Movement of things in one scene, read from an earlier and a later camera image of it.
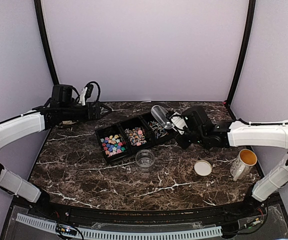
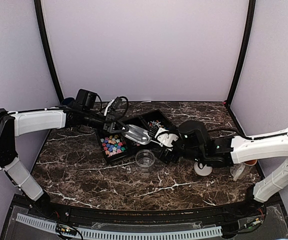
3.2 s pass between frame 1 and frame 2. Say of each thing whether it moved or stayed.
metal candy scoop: moved
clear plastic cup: stayed
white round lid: stayed
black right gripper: moved
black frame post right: stayed
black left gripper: moved
